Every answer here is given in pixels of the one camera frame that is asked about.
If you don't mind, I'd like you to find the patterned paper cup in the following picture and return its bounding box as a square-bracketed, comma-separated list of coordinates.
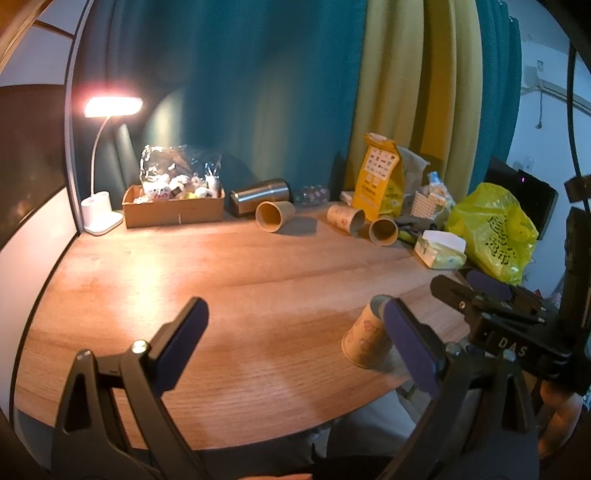
[341, 294, 393, 369]

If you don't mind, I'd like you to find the brown paper cup right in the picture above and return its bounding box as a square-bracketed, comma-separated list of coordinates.
[368, 216, 399, 247]

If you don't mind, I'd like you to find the printed paper cup lying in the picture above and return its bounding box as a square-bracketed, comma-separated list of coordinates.
[327, 204, 366, 236]

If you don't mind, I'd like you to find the plain brown paper cup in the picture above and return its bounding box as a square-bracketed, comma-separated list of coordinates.
[256, 201, 296, 233]

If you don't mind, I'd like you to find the right hand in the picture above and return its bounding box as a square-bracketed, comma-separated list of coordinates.
[538, 381, 583, 458]

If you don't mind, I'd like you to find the yellow plastic bag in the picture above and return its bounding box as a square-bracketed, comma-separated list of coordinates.
[446, 182, 539, 285]

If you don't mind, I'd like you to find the tissue pack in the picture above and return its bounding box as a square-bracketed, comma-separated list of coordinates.
[415, 230, 467, 270]

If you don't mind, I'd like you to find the black monitor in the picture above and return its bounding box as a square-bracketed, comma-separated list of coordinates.
[485, 157, 558, 240]

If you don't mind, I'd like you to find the grey knit glove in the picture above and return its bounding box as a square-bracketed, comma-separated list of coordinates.
[394, 215, 438, 243]

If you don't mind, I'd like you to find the white perforated basket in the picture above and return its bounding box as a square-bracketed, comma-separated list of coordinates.
[411, 191, 449, 220]

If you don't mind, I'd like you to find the yellow paper delivery bag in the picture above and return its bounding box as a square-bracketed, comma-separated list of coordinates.
[352, 133, 405, 222]

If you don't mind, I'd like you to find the white desk lamp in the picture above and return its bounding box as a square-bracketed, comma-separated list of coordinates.
[79, 94, 146, 237]

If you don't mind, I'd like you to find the cardboard box of snacks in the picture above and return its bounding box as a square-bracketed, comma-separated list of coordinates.
[122, 185, 225, 228]

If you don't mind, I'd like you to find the clear plastic bottle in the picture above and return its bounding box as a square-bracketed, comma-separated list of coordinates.
[294, 185, 331, 207]

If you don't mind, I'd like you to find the stainless steel tumbler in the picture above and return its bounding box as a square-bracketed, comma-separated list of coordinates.
[229, 179, 291, 217]

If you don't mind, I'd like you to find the crinkled plastic snack bag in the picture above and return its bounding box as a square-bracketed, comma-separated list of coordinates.
[135, 145, 222, 203]

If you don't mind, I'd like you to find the yellow green curtain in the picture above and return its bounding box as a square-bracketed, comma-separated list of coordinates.
[344, 1, 483, 200]

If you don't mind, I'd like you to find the teal curtain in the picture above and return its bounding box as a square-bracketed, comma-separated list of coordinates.
[72, 1, 367, 204]

